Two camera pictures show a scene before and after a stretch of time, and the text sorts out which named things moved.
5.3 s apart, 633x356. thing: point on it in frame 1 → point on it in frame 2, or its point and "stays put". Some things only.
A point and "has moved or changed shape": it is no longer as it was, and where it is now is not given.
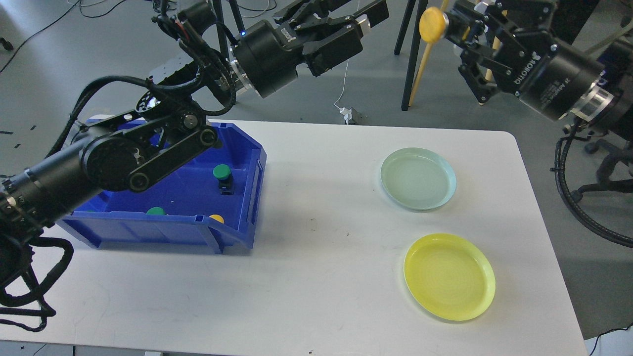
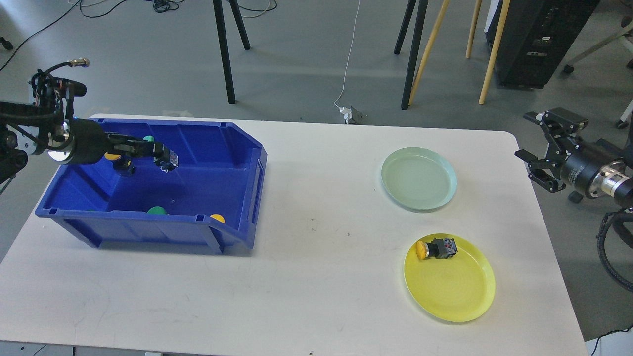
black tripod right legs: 415,53 stays put
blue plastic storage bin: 213,200 stays put
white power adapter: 347,113 stays put
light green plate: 418,178 stays put
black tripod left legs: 220,22 stays put
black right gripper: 543,74 → 582,162
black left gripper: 268,56 → 91,145
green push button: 222,172 has moved or changed shape
